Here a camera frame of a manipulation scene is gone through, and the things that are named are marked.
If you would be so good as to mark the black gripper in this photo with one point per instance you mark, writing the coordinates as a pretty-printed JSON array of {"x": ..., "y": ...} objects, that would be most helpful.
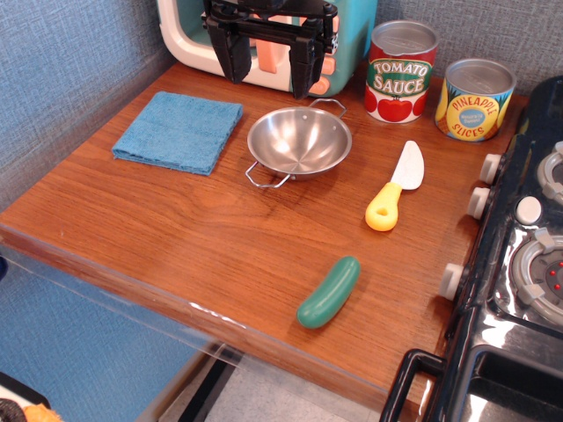
[{"x": 305, "y": 26}]

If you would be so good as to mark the blue cloth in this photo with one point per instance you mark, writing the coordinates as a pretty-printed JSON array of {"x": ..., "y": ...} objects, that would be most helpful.
[{"x": 179, "y": 132}]

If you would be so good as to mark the small steel pot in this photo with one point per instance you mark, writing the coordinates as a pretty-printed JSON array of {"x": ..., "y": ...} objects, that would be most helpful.
[{"x": 298, "y": 143}]

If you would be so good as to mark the green toy sausage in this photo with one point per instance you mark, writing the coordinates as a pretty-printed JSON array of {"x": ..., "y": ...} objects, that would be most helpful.
[{"x": 326, "y": 301}]

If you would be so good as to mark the teal toy microwave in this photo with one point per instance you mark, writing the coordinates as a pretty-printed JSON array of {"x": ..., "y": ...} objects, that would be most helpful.
[{"x": 183, "y": 33}]

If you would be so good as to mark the tomato sauce can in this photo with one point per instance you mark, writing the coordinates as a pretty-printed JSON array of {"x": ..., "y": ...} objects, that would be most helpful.
[{"x": 400, "y": 65}]

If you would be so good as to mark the pineapple slices can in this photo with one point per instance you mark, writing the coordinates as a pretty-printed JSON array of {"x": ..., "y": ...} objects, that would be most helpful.
[{"x": 474, "y": 99}]

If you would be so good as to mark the white stove knob top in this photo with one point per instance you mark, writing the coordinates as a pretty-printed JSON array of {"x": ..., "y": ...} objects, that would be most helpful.
[{"x": 489, "y": 168}]

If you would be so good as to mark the white stove knob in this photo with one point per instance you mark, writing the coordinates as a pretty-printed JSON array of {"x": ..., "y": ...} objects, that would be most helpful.
[
  {"x": 477, "y": 203},
  {"x": 451, "y": 278},
  {"x": 489, "y": 168}
]

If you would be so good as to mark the white stove knob middle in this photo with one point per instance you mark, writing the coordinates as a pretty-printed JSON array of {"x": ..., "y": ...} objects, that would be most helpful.
[{"x": 477, "y": 203}]

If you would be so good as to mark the white stove knob bottom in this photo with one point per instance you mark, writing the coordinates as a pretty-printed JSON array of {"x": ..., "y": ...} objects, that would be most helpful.
[{"x": 451, "y": 278}]

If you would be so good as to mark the black toy stove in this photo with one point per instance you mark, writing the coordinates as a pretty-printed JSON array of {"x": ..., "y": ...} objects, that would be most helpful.
[{"x": 503, "y": 360}]

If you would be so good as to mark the orange fuzzy object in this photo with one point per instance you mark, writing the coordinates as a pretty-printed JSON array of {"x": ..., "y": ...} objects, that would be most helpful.
[{"x": 11, "y": 411}]

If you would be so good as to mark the yellow handled toy knife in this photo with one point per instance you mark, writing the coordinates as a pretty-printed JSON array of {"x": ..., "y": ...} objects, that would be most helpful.
[{"x": 382, "y": 212}]

